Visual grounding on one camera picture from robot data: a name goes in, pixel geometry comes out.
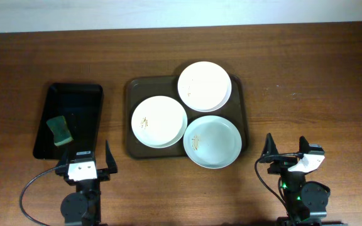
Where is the pale blue plate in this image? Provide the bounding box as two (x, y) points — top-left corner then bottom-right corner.
(183, 116), (243, 169)

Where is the black rectangular tray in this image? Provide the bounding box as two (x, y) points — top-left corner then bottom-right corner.
(33, 83), (104, 160)

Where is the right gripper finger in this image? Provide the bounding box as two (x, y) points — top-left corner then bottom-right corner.
(299, 136), (310, 154)
(261, 132), (278, 158)

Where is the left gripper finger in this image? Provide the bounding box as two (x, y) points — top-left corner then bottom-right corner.
(57, 148), (69, 167)
(106, 140), (118, 171)

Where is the green yellow sponge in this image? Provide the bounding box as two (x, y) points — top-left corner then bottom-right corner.
(47, 116), (74, 147)

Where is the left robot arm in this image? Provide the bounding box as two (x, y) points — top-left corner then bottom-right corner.
(55, 143), (118, 226)

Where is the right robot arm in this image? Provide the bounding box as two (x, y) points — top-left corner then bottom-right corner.
(254, 133), (343, 226)

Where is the white plate top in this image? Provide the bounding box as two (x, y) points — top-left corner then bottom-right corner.
(177, 62), (232, 112)

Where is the white plate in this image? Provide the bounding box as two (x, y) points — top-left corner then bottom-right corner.
(177, 62), (232, 112)
(131, 95), (187, 149)

